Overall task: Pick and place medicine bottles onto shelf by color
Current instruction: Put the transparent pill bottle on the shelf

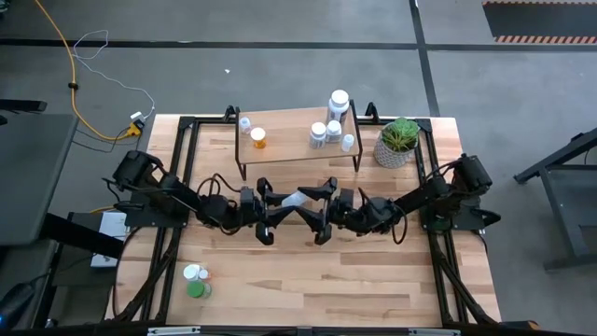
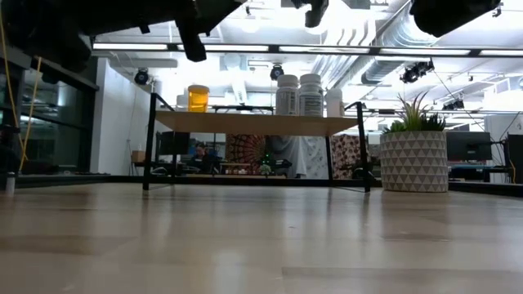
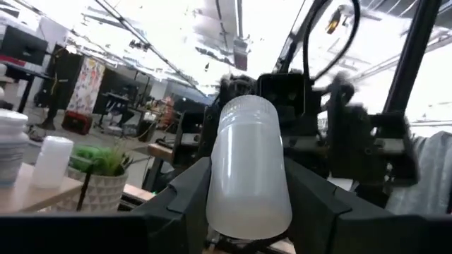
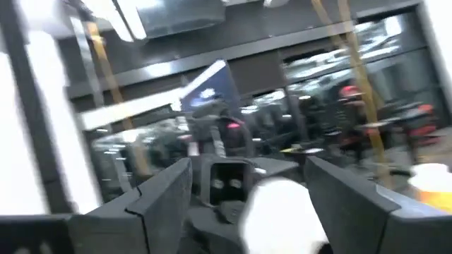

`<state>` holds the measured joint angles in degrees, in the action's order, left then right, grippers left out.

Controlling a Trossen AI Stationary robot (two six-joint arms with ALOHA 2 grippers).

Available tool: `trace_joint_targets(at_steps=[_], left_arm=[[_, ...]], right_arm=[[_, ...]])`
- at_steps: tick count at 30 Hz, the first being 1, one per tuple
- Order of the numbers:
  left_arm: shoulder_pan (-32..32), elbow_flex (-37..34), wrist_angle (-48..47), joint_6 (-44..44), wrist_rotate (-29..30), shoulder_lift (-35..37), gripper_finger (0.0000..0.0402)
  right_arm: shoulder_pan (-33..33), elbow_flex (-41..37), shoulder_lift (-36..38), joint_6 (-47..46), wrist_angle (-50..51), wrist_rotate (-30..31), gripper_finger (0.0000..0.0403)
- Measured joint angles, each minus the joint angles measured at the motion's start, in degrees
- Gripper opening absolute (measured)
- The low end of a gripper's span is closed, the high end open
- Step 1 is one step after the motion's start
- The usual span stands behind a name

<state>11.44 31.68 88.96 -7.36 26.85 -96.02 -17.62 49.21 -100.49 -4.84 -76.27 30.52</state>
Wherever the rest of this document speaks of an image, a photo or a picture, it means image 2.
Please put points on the amber pill bottle white cap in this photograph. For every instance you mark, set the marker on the amber pill bottle white cap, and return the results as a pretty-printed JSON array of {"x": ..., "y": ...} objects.
[{"x": 198, "y": 100}]

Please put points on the black computer monitor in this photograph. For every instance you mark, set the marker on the black computer monitor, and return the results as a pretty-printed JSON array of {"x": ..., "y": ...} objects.
[
  {"x": 515, "y": 157},
  {"x": 173, "y": 143},
  {"x": 468, "y": 145}
]

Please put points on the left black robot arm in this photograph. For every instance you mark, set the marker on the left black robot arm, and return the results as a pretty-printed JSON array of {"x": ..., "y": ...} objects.
[{"x": 41, "y": 32}]

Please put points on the triangle patterned planter pot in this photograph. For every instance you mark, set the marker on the triangle patterned planter pot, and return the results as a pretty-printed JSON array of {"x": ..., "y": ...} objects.
[{"x": 412, "y": 163}]

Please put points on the wooden shelf black metal legs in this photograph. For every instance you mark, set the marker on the wooden shelf black metal legs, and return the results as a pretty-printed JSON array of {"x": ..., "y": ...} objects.
[{"x": 253, "y": 124}]

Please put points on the red white patterned cloth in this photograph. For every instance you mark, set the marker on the red white patterned cloth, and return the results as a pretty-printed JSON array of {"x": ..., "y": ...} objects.
[{"x": 345, "y": 155}]

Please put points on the person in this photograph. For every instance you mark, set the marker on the person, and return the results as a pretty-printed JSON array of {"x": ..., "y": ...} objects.
[{"x": 201, "y": 158}]

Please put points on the black aluminium table frame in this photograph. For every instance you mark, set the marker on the black aluminium table frame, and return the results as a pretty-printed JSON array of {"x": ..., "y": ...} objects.
[{"x": 482, "y": 188}]

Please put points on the small clear pill bottle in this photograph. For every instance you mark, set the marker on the small clear pill bottle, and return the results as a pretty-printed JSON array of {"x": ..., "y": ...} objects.
[{"x": 182, "y": 103}]

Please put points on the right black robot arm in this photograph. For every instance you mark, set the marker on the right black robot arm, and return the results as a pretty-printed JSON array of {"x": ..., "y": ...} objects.
[{"x": 449, "y": 16}]

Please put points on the white labelled pill bottle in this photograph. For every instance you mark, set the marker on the white labelled pill bottle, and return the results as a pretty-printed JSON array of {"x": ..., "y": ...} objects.
[
  {"x": 310, "y": 96},
  {"x": 287, "y": 96}
]

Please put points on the dark glass partition wall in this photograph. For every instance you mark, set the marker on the dark glass partition wall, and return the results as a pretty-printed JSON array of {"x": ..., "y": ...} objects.
[{"x": 61, "y": 122}]

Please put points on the black ceiling spotlight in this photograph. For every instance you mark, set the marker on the black ceiling spotlight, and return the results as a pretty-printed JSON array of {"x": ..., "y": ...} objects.
[
  {"x": 141, "y": 77},
  {"x": 453, "y": 104},
  {"x": 417, "y": 70},
  {"x": 276, "y": 72}
]

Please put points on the silver ceiling duct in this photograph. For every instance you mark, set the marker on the silver ceiling duct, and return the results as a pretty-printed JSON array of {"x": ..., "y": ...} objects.
[{"x": 380, "y": 69}]

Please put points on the white hanging cloth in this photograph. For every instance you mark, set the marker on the white hanging cloth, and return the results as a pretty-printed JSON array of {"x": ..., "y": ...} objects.
[{"x": 288, "y": 153}]

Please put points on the green succulent plant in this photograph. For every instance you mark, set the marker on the green succulent plant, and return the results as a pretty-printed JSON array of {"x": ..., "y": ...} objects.
[{"x": 414, "y": 118}]

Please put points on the long ceiling light bar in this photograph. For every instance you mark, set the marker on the long ceiling light bar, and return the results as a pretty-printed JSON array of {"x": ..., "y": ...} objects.
[{"x": 130, "y": 46}]

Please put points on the red patterned tapestry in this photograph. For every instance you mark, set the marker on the red patterned tapestry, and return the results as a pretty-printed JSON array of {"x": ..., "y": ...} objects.
[{"x": 245, "y": 147}]

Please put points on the small white cylinder post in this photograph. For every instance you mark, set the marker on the small white cylinder post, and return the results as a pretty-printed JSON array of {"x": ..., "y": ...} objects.
[{"x": 10, "y": 183}]

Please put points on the cardboard box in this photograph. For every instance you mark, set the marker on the cardboard box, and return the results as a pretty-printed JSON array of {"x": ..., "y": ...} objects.
[{"x": 138, "y": 156}]

